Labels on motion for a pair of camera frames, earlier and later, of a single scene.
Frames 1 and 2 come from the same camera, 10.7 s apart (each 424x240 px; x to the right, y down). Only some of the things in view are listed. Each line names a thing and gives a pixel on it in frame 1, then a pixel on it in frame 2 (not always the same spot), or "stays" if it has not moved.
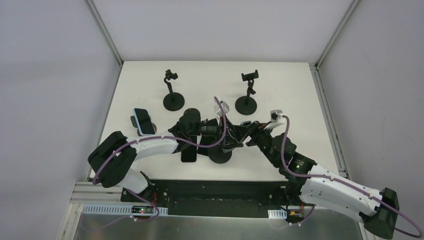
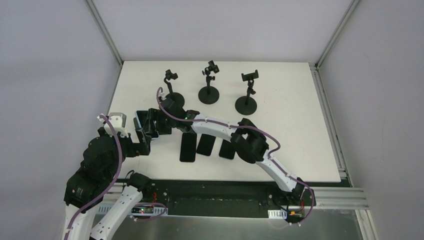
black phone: x=189 y=155 stays
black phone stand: x=245 y=105 stays
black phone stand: x=216 y=154 → x=209 y=95
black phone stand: x=174 y=101 stays
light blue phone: x=144 y=122 stays
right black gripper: x=257 y=131 → x=162 y=123
